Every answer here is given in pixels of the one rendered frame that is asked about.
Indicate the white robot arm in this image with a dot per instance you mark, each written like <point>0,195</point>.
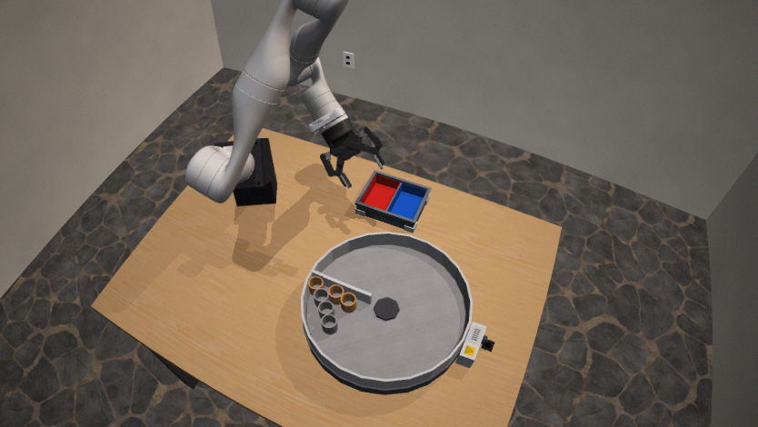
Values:
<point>260,86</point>

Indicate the grey round turntable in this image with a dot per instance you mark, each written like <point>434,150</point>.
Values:
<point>410,315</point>

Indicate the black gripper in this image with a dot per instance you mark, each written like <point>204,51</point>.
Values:
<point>348,146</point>

